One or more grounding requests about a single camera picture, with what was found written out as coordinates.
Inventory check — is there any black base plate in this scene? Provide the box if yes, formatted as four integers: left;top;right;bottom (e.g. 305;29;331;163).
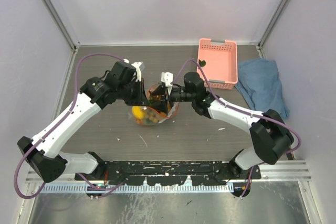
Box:
84;161;249;186

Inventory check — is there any small green leaf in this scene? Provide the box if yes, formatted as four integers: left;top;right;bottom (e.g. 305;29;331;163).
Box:
198;60;206;67

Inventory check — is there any white slotted cable duct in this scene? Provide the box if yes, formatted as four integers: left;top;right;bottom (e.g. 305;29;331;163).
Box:
41;183;234;194

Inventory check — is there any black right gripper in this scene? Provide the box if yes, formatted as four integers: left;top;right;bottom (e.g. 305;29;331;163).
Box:
149;84;195;114

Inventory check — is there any pink plastic basket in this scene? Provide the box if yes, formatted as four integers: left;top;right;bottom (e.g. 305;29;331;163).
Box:
197;38;238;90

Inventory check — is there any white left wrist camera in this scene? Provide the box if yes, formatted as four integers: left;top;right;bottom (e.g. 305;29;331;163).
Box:
131;61;145;81

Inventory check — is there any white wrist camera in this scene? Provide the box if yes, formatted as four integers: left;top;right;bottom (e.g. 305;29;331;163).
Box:
131;61;145;81
160;72;174;94

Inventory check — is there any yellow lemon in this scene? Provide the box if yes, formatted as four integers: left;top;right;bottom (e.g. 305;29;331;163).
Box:
131;106;145;120

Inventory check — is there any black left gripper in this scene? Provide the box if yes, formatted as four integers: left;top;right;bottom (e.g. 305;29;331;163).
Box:
118;77;149;106

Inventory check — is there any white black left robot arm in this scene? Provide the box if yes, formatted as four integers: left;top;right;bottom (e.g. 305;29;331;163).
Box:
18;61;149;183

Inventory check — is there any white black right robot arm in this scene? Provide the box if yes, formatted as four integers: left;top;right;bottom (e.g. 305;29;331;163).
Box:
149;72;294;179

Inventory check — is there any brown longan bunch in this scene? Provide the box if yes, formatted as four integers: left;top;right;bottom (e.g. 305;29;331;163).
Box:
143;110;161;125

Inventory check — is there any aluminium front rail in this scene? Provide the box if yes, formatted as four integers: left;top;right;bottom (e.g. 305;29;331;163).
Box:
26;160;311;186

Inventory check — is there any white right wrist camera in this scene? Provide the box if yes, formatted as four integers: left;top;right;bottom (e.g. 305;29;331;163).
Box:
160;72;174;94

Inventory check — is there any clear zip bag orange zipper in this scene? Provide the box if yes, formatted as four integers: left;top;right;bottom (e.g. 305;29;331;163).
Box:
128;83;181;127

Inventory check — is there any blue cloth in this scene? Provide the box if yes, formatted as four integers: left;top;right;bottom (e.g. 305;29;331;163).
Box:
235;58;290;119

